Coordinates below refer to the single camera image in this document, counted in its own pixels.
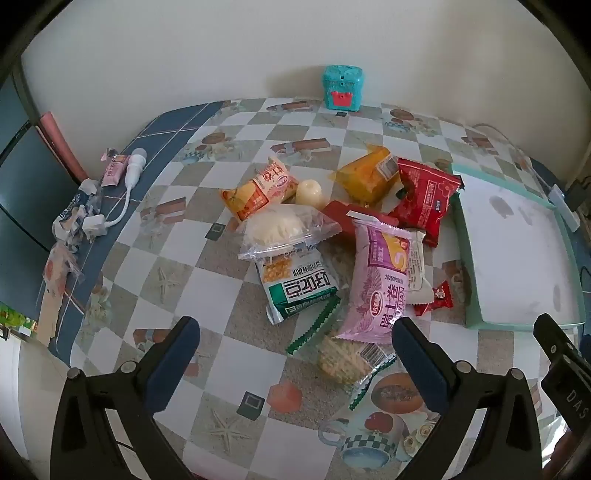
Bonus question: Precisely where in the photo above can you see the pink purple snack packet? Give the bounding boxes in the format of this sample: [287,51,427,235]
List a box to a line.
[335,210,414,346]

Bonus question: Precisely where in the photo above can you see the teal cardboard tray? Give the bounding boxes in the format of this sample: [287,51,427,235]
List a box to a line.
[450,161,585,330]

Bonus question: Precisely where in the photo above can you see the yellow orange snack packet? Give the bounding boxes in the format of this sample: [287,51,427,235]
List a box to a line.
[329,144,402,205]

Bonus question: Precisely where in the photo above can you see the peach orange snack packet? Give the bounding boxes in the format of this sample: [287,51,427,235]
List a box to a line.
[219,157,301,222]

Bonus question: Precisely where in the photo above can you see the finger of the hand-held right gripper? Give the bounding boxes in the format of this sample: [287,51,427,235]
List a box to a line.
[533,313,583,364]

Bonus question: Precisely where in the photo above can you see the white handheld device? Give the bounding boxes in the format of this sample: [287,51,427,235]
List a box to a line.
[124,148,148,190]

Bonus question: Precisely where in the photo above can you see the bright red snack packet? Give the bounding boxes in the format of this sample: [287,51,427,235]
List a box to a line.
[388,158,464,248]

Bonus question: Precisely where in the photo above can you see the reddish brown plank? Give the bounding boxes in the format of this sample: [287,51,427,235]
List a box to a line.
[37,112,90,181]

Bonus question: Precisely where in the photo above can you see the green yellow packaging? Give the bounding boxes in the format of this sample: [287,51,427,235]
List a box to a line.
[0,302,38,340]

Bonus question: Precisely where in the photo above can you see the dark red snack packet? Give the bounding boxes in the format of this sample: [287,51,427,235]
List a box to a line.
[322,200,400,241]

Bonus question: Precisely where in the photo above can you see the black power adapter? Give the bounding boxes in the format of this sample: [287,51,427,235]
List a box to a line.
[566,180,591,210]

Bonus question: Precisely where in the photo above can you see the clear plastic packet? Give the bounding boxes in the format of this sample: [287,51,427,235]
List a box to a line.
[41,244,86,296]

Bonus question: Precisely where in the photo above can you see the clear bag with white bun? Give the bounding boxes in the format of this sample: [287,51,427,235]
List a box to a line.
[238,204,343,264]

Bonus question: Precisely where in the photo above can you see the small pink carton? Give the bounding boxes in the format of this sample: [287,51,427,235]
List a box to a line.
[100,148,129,188]

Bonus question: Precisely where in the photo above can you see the white plug with cable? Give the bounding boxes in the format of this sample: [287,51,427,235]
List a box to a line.
[82,185,132,241]

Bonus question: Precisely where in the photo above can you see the small red candy packet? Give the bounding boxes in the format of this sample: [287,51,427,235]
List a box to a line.
[412,280,454,317]

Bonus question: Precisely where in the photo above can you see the pale round wrapped snack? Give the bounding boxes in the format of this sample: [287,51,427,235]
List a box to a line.
[295,179,322,207]

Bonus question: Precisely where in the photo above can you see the checkered printed tablecloth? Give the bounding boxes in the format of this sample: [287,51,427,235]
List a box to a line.
[34,98,587,480]

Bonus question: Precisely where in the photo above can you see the teal toy box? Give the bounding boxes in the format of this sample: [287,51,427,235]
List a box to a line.
[322,65,364,112]

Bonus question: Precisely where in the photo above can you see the white power cable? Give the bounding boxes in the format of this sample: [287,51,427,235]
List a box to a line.
[466,121,557,191]

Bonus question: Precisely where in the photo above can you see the clear green-edged cookie packet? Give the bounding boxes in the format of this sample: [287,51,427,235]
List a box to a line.
[285,298,398,411]

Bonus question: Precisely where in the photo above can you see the dark blue cabinet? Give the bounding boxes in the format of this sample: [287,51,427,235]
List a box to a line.
[0,60,79,319]

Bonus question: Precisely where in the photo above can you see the green white corn snack packet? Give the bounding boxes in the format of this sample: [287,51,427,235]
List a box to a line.
[255,249,340,326]

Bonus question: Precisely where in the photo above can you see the crumpled blue white wrappers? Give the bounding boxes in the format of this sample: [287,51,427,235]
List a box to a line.
[52,178,103,243]

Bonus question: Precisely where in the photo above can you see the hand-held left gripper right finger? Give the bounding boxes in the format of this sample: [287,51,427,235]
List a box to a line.
[392,318,543,480]

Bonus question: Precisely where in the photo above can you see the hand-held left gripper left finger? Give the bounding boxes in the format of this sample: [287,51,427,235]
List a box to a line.
[50,316,201,480]

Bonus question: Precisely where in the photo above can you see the white power strip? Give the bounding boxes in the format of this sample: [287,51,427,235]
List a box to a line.
[547,184,581,233]

